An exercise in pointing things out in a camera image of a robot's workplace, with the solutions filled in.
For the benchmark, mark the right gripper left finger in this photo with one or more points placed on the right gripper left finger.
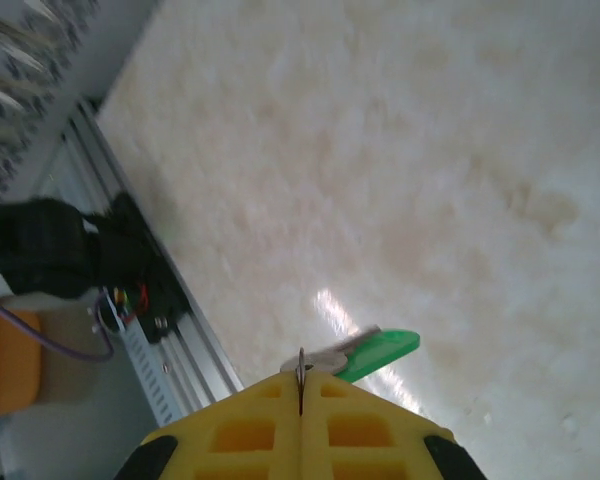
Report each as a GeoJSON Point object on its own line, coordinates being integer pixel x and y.
{"type": "Point", "coordinates": [240, 440]}

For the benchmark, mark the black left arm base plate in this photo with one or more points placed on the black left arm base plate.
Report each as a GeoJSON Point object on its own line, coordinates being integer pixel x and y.
{"type": "Point", "coordinates": [127, 240]}

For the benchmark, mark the grey sheet metal panel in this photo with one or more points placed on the grey sheet metal panel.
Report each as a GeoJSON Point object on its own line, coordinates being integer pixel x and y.
{"type": "Point", "coordinates": [80, 400]}

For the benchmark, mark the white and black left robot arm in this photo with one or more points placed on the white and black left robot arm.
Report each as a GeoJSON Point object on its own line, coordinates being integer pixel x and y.
{"type": "Point", "coordinates": [40, 245]}

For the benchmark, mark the small silver key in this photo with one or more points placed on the small silver key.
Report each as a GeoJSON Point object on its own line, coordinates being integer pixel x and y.
{"type": "Point", "coordinates": [325, 359]}

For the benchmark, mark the wide aluminium mounting rail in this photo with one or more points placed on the wide aluminium mounting rail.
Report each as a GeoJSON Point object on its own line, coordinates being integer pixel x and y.
{"type": "Point", "coordinates": [200, 350]}

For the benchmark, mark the orange box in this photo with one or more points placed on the orange box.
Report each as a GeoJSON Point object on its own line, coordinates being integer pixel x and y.
{"type": "Point", "coordinates": [25, 360]}

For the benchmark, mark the green plastic key tag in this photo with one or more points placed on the green plastic key tag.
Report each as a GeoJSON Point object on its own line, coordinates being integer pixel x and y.
{"type": "Point", "coordinates": [385, 347]}

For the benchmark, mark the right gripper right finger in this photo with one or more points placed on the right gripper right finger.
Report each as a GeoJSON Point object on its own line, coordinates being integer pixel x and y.
{"type": "Point", "coordinates": [360, 440]}

